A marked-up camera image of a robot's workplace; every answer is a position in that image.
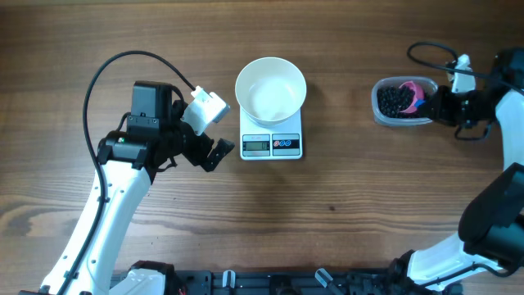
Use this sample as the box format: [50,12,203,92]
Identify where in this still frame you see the pink scoop blue handle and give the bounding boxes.
[399,80,425,114]

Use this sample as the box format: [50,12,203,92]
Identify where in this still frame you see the pile of black beans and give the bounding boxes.
[377,86,419,119]

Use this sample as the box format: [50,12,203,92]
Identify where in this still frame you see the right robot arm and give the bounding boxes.
[382,48,523,294]

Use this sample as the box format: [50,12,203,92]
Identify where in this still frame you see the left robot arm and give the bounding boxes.
[38,81,234,294]

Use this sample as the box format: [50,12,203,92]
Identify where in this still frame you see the white digital kitchen scale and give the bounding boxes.
[240,110,303,161]

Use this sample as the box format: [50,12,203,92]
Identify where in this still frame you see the white bowl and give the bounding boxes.
[234,57,307,125]

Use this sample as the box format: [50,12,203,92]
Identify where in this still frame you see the clear plastic container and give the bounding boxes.
[372,76,437,127]

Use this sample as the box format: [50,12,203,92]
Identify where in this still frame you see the left black camera cable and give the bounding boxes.
[55,50,197,295]

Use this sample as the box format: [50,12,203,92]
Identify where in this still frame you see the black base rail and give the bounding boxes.
[110,268,463,295]

